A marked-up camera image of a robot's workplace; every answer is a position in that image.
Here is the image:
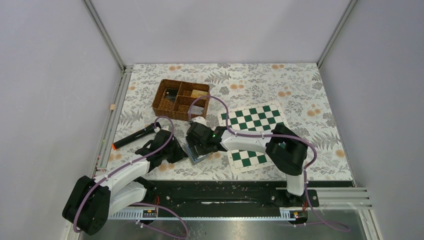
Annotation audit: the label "silver metal card holder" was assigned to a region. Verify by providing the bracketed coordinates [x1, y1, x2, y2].
[184, 143, 213, 165]

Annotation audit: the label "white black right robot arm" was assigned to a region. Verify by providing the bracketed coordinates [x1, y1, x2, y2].
[185, 122, 309, 206]

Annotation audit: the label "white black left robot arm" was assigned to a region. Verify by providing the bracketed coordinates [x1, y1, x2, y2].
[62, 128, 187, 235]

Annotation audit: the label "silver cards in basket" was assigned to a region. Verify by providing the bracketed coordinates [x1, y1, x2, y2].
[189, 105, 204, 115]

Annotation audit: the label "black cards in basket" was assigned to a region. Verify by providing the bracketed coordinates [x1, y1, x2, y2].
[164, 88, 179, 103]

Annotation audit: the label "gold cards in basket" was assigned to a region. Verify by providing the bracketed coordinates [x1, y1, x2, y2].
[190, 89, 209, 99]

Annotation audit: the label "black microphone orange tip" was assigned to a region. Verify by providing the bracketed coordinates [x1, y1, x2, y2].
[111, 123, 162, 150]

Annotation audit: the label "brown woven divided basket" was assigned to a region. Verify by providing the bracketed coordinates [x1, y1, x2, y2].
[152, 79, 210, 122]

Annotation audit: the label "floral patterned table mat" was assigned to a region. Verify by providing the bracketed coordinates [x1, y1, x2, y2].
[96, 63, 353, 181]

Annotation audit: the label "green white chessboard mat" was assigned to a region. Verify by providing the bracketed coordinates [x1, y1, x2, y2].
[217, 100, 296, 174]

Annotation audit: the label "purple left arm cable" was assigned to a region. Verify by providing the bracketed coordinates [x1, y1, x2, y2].
[72, 115, 190, 240]

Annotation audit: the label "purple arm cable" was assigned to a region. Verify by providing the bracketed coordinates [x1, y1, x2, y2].
[187, 95, 353, 233]
[72, 115, 190, 240]

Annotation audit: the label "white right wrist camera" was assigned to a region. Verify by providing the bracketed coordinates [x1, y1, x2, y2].
[191, 116, 207, 126]

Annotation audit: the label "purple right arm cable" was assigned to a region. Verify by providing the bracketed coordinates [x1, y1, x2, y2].
[187, 95, 353, 233]

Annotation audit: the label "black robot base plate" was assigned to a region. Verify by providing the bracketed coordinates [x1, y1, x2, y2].
[141, 180, 320, 220]

